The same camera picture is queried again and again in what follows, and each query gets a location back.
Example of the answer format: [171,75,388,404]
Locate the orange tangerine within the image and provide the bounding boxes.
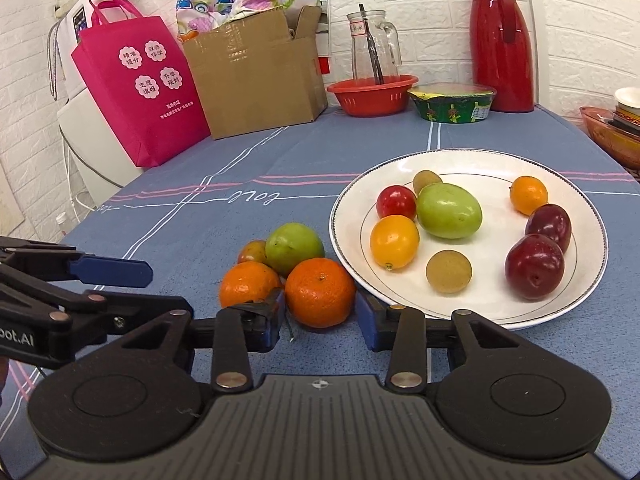
[284,258,356,330]
[218,261,282,308]

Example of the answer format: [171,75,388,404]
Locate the brown kiwi fruit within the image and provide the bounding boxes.
[412,170,442,196]
[425,249,473,295]

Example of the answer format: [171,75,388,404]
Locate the large green mango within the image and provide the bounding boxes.
[416,182,483,240]

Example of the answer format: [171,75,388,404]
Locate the small orange kumquat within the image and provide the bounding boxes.
[510,176,548,216]

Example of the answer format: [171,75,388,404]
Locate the red orange small fruit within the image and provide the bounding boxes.
[236,240,267,263]

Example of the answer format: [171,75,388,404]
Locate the green lime fruit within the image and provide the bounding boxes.
[265,222,326,278]

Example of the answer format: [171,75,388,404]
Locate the yellow orange fruit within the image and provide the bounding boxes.
[370,214,420,271]

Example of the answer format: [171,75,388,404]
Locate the blue striped tablecloth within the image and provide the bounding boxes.
[0,104,640,480]

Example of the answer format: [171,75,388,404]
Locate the small red tomato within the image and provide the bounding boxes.
[376,185,416,220]

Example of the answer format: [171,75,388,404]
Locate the dark red plum front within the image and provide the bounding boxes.
[504,233,565,300]

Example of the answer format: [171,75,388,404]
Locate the dark red plum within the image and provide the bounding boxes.
[525,204,573,252]
[504,233,565,300]

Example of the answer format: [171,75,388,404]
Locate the dark red plum rear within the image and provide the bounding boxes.
[525,204,573,252]

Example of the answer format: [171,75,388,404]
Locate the pink tote bag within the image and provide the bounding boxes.
[72,0,209,168]

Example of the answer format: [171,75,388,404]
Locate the green instant noodle bowl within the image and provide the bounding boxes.
[408,82,497,124]

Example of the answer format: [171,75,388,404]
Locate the red plastic basket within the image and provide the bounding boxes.
[326,75,419,118]

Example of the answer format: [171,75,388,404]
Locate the cardboard box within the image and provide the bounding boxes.
[183,6,328,139]

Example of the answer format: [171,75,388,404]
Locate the black stirring stick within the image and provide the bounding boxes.
[358,3,384,84]

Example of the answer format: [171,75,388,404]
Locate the glass pitcher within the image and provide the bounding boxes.
[347,8,402,84]

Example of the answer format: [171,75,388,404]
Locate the red thermos jug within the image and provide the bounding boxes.
[470,0,534,113]

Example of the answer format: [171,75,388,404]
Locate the floral cloth in box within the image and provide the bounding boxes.
[176,0,321,44]

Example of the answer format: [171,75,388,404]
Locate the stacked patterned bowls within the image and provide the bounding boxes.
[603,110,640,136]

